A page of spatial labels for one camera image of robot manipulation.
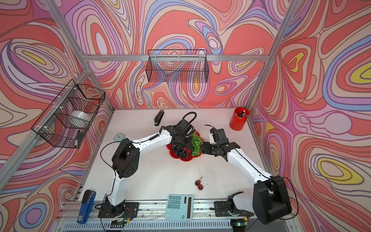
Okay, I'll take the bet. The red cherry pair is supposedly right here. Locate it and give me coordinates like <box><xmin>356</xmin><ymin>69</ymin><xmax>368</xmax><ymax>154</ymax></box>
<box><xmin>183</xmin><ymin>148</ymin><xmax>192</xmax><ymax>155</ymax></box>
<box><xmin>195</xmin><ymin>177</ymin><xmax>203</xmax><ymax>190</ymax></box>

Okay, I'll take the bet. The black fake grape bunch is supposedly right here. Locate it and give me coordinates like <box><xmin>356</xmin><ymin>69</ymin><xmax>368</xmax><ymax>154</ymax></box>
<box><xmin>171</xmin><ymin>144</ymin><xmax>188</xmax><ymax>160</ymax></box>

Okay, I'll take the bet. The back black wire basket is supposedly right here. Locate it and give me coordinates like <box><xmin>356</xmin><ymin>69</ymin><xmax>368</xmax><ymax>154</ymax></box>
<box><xmin>146</xmin><ymin>49</ymin><xmax>209</xmax><ymax>83</ymax></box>

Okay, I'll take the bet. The green fake grape bunch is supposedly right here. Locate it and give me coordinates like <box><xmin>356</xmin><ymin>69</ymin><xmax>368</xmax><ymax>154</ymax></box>
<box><xmin>191</xmin><ymin>132</ymin><xmax>203</xmax><ymax>157</ymax></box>

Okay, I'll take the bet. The red flower-shaped fruit bowl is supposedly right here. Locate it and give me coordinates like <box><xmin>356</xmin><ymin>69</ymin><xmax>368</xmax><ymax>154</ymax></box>
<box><xmin>166</xmin><ymin>131</ymin><xmax>204</xmax><ymax>162</ymax></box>

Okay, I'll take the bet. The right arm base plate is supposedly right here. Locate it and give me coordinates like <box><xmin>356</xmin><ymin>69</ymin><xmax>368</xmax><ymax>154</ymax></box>
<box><xmin>210</xmin><ymin>200</ymin><xmax>254</xmax><ymax>218</ymax></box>

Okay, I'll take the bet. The black wire basket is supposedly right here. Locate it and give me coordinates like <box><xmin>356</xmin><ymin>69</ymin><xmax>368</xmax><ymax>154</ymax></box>
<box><xmin>146</xmin><ymin>49</ymin><xmax>209</xmax><ymax>83</ymax></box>
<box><xmin>31</xmin><ymin>80</ymin><xmax>106</xmax><ymax>149</ymax></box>

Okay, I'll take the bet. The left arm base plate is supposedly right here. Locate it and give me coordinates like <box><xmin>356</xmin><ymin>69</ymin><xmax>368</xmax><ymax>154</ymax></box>
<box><xmin>96</xmin><ymin>201</ymin><xmax>139</xmax><ymax>219</ymax></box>

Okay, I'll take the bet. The red pen cup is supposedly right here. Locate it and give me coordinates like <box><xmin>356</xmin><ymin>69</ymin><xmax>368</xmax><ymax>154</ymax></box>
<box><xmin>230</xmin><ymin>107</ymin><xmax>250</xmax><ymax>131</ymax></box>

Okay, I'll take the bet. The teal desk calculator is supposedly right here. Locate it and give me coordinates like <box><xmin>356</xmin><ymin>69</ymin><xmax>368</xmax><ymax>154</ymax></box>
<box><xmin>165</xmin><ymin>194</ymin><xmax>194</xmax><ymax>222</ymax></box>

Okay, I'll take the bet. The black stapler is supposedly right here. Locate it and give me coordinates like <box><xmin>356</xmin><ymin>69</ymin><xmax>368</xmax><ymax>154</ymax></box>
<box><xmin>154</xmin><ymin>110</ymin><xmax>164</xmax><ymax>126</ymax></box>

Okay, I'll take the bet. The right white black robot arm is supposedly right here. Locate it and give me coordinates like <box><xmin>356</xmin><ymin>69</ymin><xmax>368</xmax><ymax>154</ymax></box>
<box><xmin>202</xmin><ymin>127</ymin><xmax>292</xmax><ymax>225</ymax></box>

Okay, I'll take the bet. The small teal square object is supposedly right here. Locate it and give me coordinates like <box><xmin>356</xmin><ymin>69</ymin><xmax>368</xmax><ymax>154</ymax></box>
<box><xmin>113</xmin><ymin>133</ymin><xmax>126</xmax><ymax>142</ymax></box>

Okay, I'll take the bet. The left black wire basket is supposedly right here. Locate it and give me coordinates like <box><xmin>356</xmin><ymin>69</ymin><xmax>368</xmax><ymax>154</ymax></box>
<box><xmin>31</xmin><ymin>80</ymin><xmax>106</xmax><ymax>149</ymax></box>

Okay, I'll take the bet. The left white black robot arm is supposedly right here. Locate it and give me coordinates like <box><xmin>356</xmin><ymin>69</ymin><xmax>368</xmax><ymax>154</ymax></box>
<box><xmin>99</xmin><ymin>112</ymin><xmax>197</xmax><ymax>218</ymax></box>

